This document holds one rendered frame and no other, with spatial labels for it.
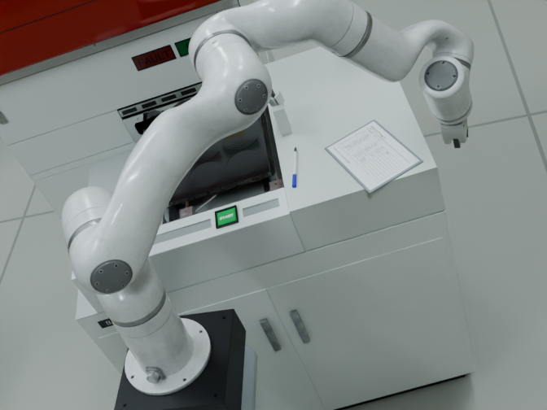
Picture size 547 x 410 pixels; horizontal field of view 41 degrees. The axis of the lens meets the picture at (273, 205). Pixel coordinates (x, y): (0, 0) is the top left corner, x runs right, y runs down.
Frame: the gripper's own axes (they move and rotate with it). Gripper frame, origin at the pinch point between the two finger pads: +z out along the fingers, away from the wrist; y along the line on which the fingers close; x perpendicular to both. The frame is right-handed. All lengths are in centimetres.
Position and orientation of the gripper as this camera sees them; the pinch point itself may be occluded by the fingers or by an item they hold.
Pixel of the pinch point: (460, 131)
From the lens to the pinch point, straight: 169.3
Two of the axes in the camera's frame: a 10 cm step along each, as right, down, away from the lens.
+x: 9.4, -0.1, -3.5
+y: -0.7, 9.7, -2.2
